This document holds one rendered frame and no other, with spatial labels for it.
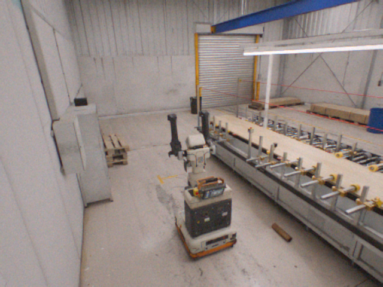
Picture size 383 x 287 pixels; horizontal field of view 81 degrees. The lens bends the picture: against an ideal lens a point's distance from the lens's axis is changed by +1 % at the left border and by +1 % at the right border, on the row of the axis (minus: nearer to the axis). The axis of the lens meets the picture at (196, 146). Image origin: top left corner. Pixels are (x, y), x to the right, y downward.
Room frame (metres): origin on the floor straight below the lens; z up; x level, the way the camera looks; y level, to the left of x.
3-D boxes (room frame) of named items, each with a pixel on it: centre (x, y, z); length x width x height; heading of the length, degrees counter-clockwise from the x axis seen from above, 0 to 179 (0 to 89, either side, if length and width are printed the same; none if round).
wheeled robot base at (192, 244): (2.41, -0.08, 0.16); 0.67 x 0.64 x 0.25; 22
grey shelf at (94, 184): (3.63, 1.83, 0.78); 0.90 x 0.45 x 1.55; 23
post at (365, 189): (1.77, -1.54, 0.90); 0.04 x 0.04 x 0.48; 23
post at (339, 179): (2.01, -1.45, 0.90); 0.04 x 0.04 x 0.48; 23
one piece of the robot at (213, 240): (2.12, -0.22, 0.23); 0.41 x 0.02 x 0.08; 112
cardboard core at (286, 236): (2.41, -1.12, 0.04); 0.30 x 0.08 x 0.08; 23
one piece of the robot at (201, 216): (2.33, -0.11, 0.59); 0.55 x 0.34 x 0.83; 112
